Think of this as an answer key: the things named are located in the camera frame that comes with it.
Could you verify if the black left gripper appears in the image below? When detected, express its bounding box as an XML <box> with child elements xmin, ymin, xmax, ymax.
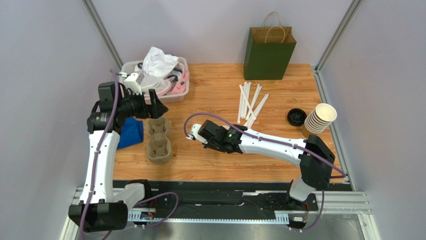
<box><xmin>116</xmin><ymin>88</ymin><xmax>168</xmax><ymax>119</ymax></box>

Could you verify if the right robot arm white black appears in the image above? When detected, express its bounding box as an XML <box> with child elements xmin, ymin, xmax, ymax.
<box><xmin>189</xmin><ymin>120</ymin><xmax>335</xmax><ymax>202</ymax></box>

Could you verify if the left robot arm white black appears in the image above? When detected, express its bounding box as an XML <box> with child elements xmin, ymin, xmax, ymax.
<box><xmin>68</xmin><ymin>81</ymin><xmax>168</xmax><ymax>236</ymax></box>

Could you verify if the blue cloth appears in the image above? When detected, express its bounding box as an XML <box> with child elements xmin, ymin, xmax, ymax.
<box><xmin>117</xmin><ymin>117</ymin><xmax>144</xmax><ymax>150</ymax></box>

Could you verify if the cardboard cup carrier tray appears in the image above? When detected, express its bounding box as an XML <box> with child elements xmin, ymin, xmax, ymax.
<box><xmin>145</xmin><ymin>116</ymin><xmax>173</xmax><ymax>164</ymax></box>

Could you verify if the crumpled white cloth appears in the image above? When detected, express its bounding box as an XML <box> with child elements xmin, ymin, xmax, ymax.
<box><xmin>141</xmin><ymin>46</ymin><xmax>179</xmax><ymax>79</ymax></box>

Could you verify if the white plastic basket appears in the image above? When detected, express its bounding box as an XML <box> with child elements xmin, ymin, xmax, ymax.
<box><xmin>119</xmin><ymin>57</ymin><xmax>190</xmax><ymax>104</ymax></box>

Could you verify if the stack of black lids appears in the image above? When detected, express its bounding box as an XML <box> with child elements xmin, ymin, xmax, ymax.
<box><xmin>286</xmin><ymin>108</ymin><xmax>307</xmax><ymax>127</ymax></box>

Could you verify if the stack of paper cups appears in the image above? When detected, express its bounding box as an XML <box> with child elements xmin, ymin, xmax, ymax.
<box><xmin>301</xmin><ymin>103</ymin><xmax>338</xmax><ymax>138</ymax></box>

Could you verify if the green paper gift bag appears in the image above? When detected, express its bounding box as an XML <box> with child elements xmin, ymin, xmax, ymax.
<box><xmin>243</xmin><ymin>11</ymin><xmax>297</xmax><ymax>81</ymax></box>

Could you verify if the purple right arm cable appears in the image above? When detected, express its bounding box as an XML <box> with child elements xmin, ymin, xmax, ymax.
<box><xmin>183</xmin><ymin>112</ymin><xmax>348</xmax><ymax>233</ymax></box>

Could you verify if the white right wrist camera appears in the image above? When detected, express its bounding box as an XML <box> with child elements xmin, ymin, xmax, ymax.
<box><xmin>187</xmin><ymin>123</ymin><xmax>204</xmax><ymax>142</ymax></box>

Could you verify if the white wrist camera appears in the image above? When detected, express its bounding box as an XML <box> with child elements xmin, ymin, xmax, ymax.
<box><xmin>187</xmin><ymin>123</ymin><xmax>204</xmax><ymax>142</ymax></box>
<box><xmin>123</xmin><ymin>72</ymin><xmax>143</xmax><ymax>95</ymax></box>

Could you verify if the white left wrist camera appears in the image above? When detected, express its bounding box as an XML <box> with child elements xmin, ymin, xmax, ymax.
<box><xmin>123</xmin><ymin>72</ymin><xmax>143</xmax><ymax>95</ymax></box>

